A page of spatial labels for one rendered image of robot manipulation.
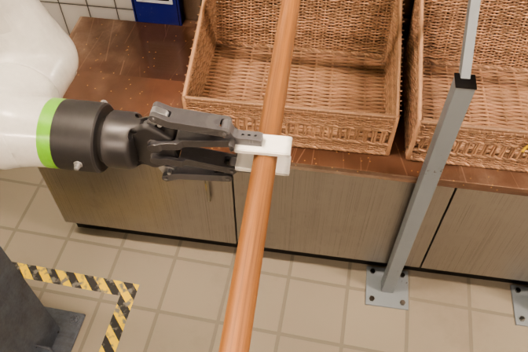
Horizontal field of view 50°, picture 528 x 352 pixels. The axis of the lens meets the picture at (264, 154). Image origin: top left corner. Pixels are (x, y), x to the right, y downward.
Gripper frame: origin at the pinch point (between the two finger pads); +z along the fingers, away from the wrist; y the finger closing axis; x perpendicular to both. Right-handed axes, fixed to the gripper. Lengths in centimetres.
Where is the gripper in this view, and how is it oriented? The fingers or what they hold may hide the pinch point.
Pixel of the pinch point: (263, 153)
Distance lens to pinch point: 71.7
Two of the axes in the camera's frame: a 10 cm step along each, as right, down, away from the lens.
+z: 9.9, 1.0, -0.7
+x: -1.2, 7.7, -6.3
